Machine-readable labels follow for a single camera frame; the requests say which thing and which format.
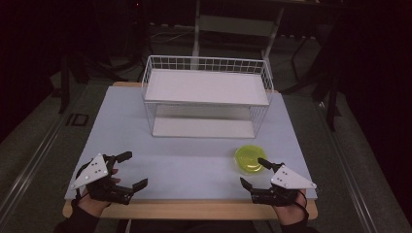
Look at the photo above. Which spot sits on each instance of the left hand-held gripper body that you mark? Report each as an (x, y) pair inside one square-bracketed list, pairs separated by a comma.
[(92, 171)]

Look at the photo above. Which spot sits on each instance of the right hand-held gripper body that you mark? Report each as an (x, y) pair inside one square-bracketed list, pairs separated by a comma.
[(286, 183)]

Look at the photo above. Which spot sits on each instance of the yellow-green plastic plate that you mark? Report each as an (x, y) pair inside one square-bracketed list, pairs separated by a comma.
[(249, 159)]

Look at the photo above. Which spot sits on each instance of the person's right hand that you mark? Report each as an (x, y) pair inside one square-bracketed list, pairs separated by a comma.
[(290, 213)]

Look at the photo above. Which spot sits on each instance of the person's left hand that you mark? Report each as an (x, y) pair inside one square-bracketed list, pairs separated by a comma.
[(92, 205)]

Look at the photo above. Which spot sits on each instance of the light blue table mat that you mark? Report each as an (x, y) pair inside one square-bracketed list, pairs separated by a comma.
[(181, 168)]

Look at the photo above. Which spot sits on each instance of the wooden table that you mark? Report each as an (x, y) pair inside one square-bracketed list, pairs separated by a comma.
[(194, 209)]

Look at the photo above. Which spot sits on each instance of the black stand legs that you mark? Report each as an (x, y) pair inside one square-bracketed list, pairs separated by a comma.
[(333, 103), (64, 84)]

